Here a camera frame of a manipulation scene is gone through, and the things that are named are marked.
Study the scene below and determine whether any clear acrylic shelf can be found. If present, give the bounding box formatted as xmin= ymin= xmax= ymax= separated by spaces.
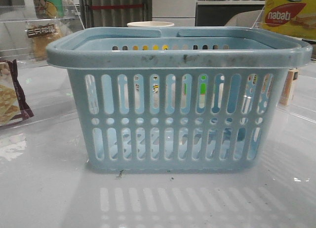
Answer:
xmin=251 ymin=9 xmax=316 ymax=122
xmin=0 ymin=3 xmax=84 ymax=71

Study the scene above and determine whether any beige tissue box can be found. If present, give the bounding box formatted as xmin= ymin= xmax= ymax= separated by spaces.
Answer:
xmin=279 ymin=68 xmax=299 ymax=106

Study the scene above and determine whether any white paper cup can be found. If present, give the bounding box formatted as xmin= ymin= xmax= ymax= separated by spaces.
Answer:
xmin=127 ymin=21 xmax=174 ymax=28

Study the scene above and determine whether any clear acrylic shelf right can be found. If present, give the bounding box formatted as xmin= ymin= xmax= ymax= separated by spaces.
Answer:
xmin=251 ymin=9 xmax=316 ymax=122

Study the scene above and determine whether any light blue plastic basket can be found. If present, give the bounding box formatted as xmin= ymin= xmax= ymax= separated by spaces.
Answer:
xmin=46 ymin=27 xmax=313 ymax=173

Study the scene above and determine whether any green yellow cartoon package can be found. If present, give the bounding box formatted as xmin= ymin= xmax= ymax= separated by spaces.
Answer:
xmin=33 ymin=0 xmax=64 ymax=19

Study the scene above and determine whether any clear acrylic shelf left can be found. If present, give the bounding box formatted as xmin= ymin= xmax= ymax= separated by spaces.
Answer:
xmin=0 ymin=3 xmax=84 ymax=71

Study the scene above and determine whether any packaged bread clear wrapper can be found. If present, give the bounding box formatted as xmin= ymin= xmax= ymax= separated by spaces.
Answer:
xmin=26 ymin=22 xmax=63 ymax=62

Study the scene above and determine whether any brown cracker snack bag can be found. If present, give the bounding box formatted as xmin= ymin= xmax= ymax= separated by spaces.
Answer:
xmin=0 ymin=60 xmax=34 ymax=127

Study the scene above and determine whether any yellow nabati wafer box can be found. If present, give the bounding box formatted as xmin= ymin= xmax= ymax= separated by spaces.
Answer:
xmin=261 ymin=0 xmax=316 ymax=40

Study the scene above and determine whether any white cabinet background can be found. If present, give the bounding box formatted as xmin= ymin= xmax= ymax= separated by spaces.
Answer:
xmin=152 ymin=0 xmax=197 ymax=27

